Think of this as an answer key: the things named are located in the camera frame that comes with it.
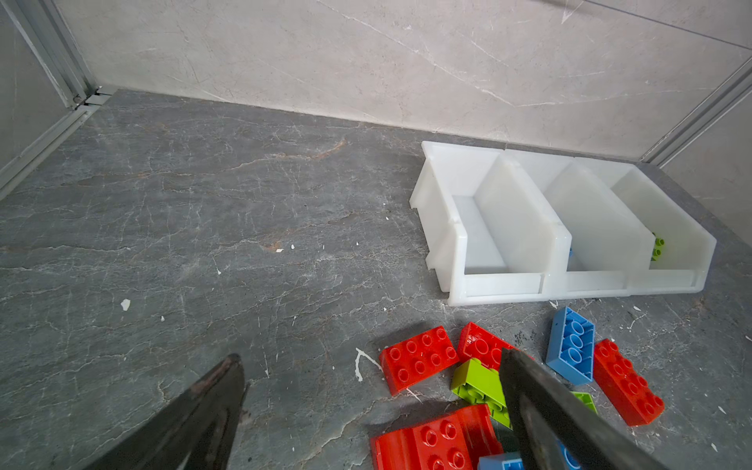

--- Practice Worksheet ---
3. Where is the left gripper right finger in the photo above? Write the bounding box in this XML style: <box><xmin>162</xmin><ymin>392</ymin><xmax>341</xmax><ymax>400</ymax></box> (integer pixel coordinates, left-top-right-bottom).
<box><xmin>499</xmin><ymin>350</ymin><xmax>666</xmax><ymax>469</ymax></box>

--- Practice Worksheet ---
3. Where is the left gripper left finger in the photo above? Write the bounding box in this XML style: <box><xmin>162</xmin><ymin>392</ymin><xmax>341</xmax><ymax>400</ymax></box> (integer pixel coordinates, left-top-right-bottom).
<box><xmin>86</xmin><ymin>354</ymin><xmax>246</xmax><ymax>469</ymax></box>

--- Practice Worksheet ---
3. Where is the red lego brick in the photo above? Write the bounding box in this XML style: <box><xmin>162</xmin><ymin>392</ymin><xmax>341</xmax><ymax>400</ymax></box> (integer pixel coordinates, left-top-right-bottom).
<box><xmin>593</xmin><ymin>339</ymin><xmax>665</xmax><ymax>427</ymax></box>
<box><xmin>457</xmin><ymin>322</ymin><xmax>515</xmax><ymax>371</ymax></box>
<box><xmin>379</xmin><ymin>326</ymin><xmax>459</xmax><ymax>396</ymax></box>

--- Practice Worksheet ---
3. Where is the blue lego brick top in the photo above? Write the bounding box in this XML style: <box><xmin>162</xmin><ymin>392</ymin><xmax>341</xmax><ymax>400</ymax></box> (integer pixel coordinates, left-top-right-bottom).
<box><xmin>546</xmin><ymin>307</ymin><xmax>595</xmax><ymax>386</ymax></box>

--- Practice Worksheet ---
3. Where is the blue lego brick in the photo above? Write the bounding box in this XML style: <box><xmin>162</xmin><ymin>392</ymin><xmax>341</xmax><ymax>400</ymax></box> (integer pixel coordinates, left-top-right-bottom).
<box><xmin>477</xmin><ymin>452</ymin><xmax>524</xmax><ymax>470</ymax></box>
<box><xmin>546</xmin><ymin>307</ymin><xmax>595</xmax><ymax>386</ymax></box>
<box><xmin>560</xmin><ymin>444</ymin><xmax>582</xmax><ymax>470</ymax></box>

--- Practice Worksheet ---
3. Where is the green lego brick bottom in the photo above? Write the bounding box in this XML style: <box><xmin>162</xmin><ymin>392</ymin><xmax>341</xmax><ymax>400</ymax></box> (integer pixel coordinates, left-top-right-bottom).
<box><xmin>651</xmin><ymin>232</ymin><xmax>665</xmax><ymax>262</ymax></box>

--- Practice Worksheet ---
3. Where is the white three-compartment bin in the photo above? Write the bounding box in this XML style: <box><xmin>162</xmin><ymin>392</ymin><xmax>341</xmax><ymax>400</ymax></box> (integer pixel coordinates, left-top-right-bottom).
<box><xmin>409</xmin><ymin>141</ymin><xmax>716</xmax><ymax>307</ymax></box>

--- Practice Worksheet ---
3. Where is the blue lego brick middle left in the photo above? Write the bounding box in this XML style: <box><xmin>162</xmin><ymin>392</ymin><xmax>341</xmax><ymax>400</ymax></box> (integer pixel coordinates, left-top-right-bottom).
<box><xmin>477</xmin><ymin>452</ymin><xmax>524</xmax><ymax>470</ymax></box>

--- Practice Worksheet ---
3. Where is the green lego brick top pile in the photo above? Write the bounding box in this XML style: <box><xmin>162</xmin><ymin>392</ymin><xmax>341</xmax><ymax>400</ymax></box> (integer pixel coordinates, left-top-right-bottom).
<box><xmin>452</xmin><ymin>358</ymin><xmax>512</xmax><ymax>429</ymax></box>

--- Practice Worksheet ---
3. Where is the red arch lego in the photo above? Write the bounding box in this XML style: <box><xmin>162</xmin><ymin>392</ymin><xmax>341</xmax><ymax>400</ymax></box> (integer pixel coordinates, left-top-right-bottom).
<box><xmin>370</xmin><ymin>405</ymin><xmax>503</xmax><ymax>470</ymax></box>

